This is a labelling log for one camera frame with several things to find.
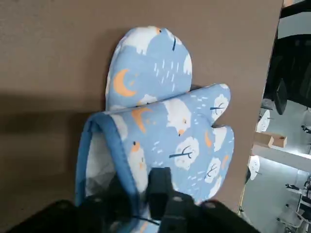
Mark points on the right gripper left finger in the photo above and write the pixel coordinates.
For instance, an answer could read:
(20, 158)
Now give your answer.
(73, 218)

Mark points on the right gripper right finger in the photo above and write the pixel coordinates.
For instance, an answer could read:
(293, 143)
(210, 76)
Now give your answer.
(194, 218)

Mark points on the blue cloud-print oven mitt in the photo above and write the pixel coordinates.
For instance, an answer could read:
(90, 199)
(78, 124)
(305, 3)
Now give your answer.
(170, 136)
(145, 60)

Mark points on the white round disc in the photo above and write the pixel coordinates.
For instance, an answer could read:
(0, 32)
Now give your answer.
(254, 167)
(264, 121)

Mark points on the small wooden box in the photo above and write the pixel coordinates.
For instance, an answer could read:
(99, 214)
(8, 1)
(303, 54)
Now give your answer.
(262, 139)

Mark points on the black office chair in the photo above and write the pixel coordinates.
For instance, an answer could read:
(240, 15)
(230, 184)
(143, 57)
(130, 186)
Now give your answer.
(291, 72)

